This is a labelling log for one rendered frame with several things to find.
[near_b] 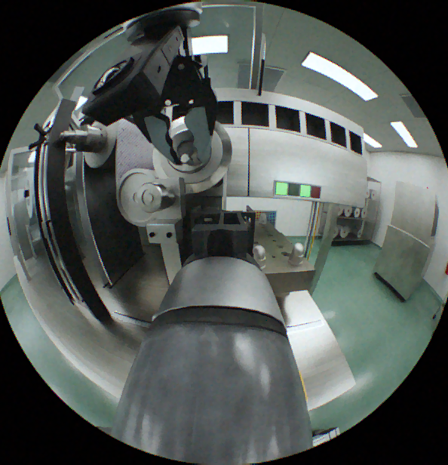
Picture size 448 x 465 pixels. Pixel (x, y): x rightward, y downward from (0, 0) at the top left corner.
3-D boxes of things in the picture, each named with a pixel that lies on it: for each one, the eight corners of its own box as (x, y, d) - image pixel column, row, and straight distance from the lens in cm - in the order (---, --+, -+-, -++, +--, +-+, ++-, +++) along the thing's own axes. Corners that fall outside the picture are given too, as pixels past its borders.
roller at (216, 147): (151, 174, 28) (172, 116, 29) (188, 178, 52) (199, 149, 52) (209, 192, 24) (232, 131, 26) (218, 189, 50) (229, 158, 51)
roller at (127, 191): (121, 226, 35) (113, 173, 35) (164, 206, 56) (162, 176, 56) (164, 225, 28) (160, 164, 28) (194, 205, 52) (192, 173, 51)
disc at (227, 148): (144, 180, 29) (168, 109, 31) (145, 180, 29) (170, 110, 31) (214, 204, 24) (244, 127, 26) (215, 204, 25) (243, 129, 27)
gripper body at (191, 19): (212, 90, 24) (207, 22, 24) (205, 108, 16) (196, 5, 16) (162, 98, 26) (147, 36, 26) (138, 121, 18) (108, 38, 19)
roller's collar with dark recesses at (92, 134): (72, 155, 41) (75, 130, 43) (90, 155, 44) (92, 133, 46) (86, 146, 36) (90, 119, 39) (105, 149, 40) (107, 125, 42)
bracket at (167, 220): (173, 322, 36) (138, 179, 21) (179, 303, 40) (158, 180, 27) (192, 324, 35) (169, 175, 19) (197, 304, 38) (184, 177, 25)
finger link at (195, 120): (221, 143, 26) (208, 91, 22) (220, 164, 21) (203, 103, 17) (204, 145, 26) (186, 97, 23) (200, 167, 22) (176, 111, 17)
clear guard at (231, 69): (55, 87, 123) (56, 87, 124) (84, 133, 122) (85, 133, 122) (256, 7, 81) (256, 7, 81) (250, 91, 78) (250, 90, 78)
